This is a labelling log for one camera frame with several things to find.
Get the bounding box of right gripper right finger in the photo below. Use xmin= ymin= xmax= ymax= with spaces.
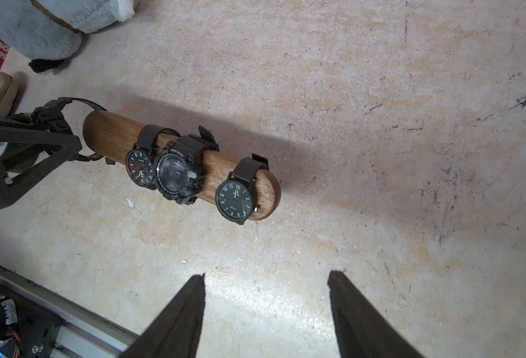
xmin=328 ymin=271 xmax=422 ymax=357

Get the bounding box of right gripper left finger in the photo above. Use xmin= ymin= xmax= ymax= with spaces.
xmin=121 ymin=274 xmax=206 ymax=357

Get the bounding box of black watch strap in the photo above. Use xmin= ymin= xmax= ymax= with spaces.
xmin=125 ymin=124 xmax=181 ymax=189

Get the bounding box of wooden watch stand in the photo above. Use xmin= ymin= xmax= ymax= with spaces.
xmin=82 ymin=110 xmax=282 ymax=221

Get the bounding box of grey plush toy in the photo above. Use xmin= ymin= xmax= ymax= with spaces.
xmin=0 ymin=0 xmax=138 ymax=74

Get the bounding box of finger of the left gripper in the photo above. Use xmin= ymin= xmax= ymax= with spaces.
xmin=0 ymin=118 xmax=82 ymax=210

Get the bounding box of black round face watch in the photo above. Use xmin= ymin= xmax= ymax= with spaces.
xmin=215 ymin=154 xmax=269 ymax=225

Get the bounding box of black rugged sport watch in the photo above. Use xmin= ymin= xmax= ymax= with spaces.
xmin=154 ymin=125 xmax=220 ymax=205

